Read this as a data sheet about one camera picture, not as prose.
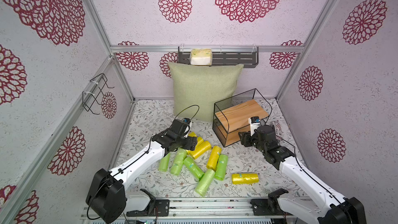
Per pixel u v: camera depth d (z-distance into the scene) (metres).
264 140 0.62
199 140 0.95
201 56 0.89
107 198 0.40
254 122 0.70
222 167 0.84
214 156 0.88
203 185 0.79
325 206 0.41
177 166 0.84
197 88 0.87
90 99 0.74
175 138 0.62
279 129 1.00
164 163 0.85
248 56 0.93
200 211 0.73
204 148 0.92
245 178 0.79
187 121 0.74
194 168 0.82
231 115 0.90
